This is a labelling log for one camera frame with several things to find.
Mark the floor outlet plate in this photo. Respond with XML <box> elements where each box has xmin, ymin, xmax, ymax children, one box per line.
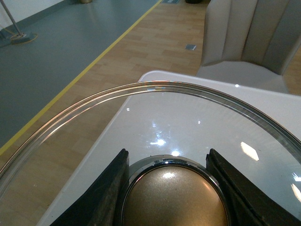
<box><xmin>185</xmin><ymin>44</ymin><xmax>196</xmax><ymax>51</ymax></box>

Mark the beige chair left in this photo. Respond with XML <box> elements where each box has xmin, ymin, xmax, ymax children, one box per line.
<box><xmin>197</xmin><ymin>0</ymin><xmax>301</xmax><ymax>93</ymax></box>

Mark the glass pot lid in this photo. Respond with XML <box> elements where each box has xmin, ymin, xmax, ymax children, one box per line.
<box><xmin>0</xmin><ymin>81</ymin><xmax>301</xmax><ymax>226</ymax></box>

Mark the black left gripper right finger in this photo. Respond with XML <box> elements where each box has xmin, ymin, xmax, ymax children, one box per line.
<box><xmin>206</xmin><ymin>149</ymin><xmax>301</xmax><ymax>226</ymax></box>

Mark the metal stand pole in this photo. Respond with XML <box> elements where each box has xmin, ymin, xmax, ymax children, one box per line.
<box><xmin>0</xmin><ymin>0</ymin><xmax>38</xmax><ymax>45</ymax></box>

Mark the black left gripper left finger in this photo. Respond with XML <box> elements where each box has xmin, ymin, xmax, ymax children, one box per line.
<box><xmin>51</xmin><ymin>149</ymin><xmax>129</xmax><ymax>226</ymax></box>

